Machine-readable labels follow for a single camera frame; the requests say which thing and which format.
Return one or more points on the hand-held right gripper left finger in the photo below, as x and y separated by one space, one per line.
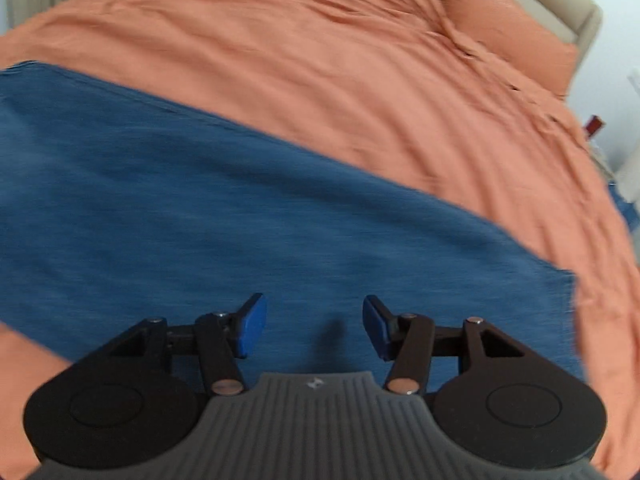
252 322

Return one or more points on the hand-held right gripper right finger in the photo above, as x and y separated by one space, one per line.
375 325

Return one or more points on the blue denim pants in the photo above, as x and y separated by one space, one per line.
200 210

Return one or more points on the orange bed cover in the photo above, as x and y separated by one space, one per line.
350 60

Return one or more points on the small red object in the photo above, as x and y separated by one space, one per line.
595 125

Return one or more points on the orange pillow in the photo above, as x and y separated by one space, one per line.
505 25

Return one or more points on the beige padded headboard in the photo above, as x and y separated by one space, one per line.
555 2

